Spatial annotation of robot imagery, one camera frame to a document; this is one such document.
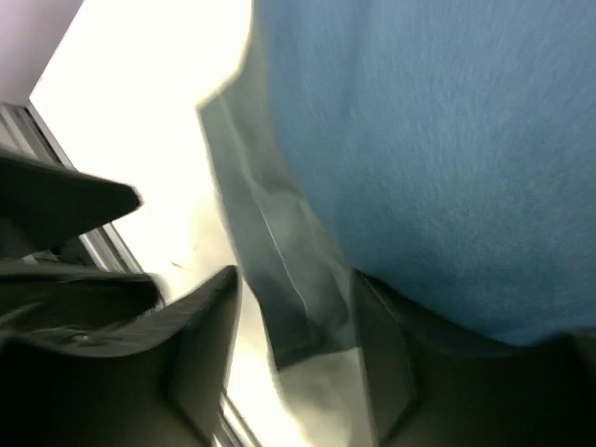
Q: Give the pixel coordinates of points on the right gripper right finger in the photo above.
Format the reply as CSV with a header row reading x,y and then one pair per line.
x,y
433,383

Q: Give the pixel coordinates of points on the blue beige white pillowcase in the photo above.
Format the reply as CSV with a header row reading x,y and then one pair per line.
x,y
446,148

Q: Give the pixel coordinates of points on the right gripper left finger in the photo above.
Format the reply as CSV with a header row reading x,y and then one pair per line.
x,y
95,358

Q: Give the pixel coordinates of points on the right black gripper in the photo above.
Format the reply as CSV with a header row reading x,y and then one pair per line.
x,y
60,261

